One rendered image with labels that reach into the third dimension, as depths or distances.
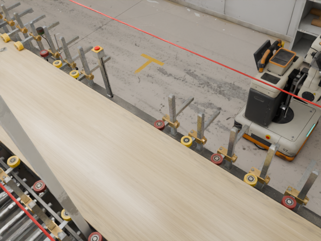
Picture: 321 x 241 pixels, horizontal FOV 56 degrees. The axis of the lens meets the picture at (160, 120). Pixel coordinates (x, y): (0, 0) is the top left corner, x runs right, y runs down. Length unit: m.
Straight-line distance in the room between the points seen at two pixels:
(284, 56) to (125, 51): 2.38
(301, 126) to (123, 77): 2.22
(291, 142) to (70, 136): 1.95
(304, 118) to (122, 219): 2.10
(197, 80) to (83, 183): 2.30
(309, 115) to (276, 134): 0.43
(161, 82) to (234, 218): 2.41
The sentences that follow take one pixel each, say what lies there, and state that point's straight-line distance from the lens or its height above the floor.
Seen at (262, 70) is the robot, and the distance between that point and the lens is 2.84.
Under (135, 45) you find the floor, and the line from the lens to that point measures 4.56.
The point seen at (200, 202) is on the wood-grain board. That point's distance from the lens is 1.89.
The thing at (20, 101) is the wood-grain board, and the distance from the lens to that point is 2.77.
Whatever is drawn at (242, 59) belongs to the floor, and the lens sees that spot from 4.26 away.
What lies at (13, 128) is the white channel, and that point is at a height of 1.82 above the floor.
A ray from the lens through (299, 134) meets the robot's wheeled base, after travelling 3.12.
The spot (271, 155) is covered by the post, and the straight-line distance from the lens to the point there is 1.88.
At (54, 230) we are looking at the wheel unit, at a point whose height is 0.85.
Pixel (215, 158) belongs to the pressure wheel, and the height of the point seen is 0.91.
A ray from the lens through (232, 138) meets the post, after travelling 1.96.
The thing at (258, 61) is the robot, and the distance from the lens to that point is 2.76.
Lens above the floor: 2.61
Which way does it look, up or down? 49 degrees down
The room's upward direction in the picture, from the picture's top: 7 degrees counter-clockwise
